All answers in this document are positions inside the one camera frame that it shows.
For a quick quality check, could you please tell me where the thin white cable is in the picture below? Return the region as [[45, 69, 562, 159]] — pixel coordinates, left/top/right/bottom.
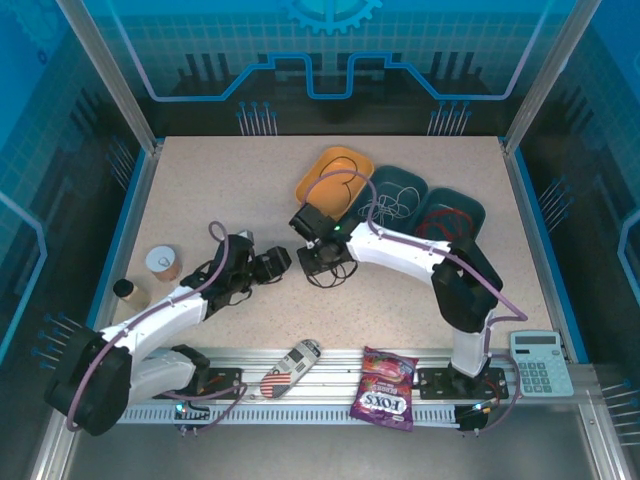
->
[[359, 183, 425, 227]]

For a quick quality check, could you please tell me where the purple candy bag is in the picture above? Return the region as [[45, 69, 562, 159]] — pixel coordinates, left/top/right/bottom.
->
[[348, 345, 421, 434]]

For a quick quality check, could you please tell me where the thick black cable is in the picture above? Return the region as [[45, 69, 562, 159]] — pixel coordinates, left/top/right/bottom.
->
[[305, 248, 360, 292]]

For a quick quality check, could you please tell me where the slotted grey cable duct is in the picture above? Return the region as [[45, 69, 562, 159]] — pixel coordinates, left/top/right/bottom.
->
[[119, 402, 462, 427]]

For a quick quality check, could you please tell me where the teal plastic bin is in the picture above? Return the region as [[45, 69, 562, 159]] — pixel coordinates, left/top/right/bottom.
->
[[414, 186, 487, 242], [349, 164, 430, 234]]

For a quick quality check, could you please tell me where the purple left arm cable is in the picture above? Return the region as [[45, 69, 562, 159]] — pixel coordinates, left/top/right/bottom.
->
[[64, 220, 250, 434]]

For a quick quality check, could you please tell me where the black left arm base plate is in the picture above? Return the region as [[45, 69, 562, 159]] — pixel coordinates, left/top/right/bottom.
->
[[189, 366, 245, 402]]

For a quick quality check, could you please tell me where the pull-tab tin can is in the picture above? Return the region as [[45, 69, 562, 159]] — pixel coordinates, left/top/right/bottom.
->
[[145, 244, 183, 284]]

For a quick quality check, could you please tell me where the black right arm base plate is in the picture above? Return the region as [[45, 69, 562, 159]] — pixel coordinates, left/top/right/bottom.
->
[[416, 366, 510, 402]]

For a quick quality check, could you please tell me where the black-capped brown bottle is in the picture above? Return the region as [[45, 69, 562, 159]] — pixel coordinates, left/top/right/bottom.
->
[[112, 278, 152, 311]]

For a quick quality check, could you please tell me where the thin black cable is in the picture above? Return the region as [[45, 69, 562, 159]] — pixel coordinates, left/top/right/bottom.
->
[[318, 154, 370, 200]]

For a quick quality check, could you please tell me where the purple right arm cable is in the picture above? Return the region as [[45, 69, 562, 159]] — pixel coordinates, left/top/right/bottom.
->
[[304, 169, 530, 434]]

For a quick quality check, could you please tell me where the aluminium mounting rail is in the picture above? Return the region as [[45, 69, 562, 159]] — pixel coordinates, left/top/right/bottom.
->
[[144, 343, 576, 407]]

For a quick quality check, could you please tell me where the flag and newsprint pouch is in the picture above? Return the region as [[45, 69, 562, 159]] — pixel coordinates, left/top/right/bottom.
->
[[259, 338, 323, 402]]

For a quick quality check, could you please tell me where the aluminium frame post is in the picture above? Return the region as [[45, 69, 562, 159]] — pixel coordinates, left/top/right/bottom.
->
[[503, 0, 604, 157], [53, 0, 162, 154]]

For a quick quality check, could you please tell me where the light green calculator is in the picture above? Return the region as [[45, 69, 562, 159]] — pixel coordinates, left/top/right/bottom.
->
[[508, 329, 577, 398]]

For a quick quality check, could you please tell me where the orange plastic bin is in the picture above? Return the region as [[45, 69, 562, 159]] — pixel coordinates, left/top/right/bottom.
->
[[294, 145, 376, 222]]

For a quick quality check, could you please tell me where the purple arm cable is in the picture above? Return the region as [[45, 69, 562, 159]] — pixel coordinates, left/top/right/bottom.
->
[[64, 220, 250, 434], [304, 169, 530, 434]]

